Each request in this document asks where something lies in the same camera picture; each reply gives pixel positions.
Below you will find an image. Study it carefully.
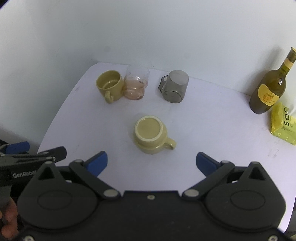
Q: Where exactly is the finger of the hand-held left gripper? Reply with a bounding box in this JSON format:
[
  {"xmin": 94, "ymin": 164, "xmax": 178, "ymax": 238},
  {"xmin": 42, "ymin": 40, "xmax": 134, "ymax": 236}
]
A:
[
  {"xmin": 0, "ymin": 146, "xmax": 68, "ymax": 165},
  {"xmin": 2, "ymin": 141, "xmax": 31, "ymax": 155}
]

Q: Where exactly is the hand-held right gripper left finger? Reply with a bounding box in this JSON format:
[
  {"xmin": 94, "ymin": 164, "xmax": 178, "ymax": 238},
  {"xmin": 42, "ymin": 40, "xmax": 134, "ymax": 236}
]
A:
[{"xmin": 35, "ymin": 151, "xmax": 121, "ymax": 202}]

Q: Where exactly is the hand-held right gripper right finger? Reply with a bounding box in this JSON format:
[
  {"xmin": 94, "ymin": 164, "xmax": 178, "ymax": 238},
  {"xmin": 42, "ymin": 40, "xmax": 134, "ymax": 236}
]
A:
[{"xmin": 182, "ymin": 152, "xmax": 271, "ymax": 201}]

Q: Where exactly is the olive mug with pale base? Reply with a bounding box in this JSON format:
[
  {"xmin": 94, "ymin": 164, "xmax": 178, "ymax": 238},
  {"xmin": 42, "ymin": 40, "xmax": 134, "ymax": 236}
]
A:
[{"xmin": 133, "ymin": 115, "xmax": 177, "ymax": 155}]

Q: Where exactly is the smoked grey plastic cup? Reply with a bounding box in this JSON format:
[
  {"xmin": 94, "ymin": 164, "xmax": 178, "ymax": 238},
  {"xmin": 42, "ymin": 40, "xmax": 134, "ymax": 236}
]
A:
[{"xmin": 158, "ymin": 70, "xmax": 189, "ymax": 103}]

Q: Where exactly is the person's left hand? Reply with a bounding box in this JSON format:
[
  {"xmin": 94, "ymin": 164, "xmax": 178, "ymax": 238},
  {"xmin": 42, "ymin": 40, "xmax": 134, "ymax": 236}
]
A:
[{"xmin": 0, "ymin": 197, "xmax": 19, "ymax": 240}]

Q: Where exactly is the yellow tissue packet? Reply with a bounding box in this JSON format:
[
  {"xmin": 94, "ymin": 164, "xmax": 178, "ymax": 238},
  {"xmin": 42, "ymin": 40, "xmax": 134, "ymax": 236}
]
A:
[{"xmin": 270, "ymin": 101, "xmax": 296, "ymax": 146}]

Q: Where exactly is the clear pink drinking glass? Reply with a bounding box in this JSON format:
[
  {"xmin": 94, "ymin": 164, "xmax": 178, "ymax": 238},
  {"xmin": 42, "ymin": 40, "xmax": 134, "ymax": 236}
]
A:
[{"xmin": 123, "ymin": 65, "xmax": 150, "ymax": 101}]

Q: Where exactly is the olive glass wine bottle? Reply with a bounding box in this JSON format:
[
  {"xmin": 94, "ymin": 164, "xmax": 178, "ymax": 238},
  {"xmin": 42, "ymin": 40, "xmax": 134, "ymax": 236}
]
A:
[{"xmin": 249, "ymin": 47, "xmax": 296, "ymax": 115}]

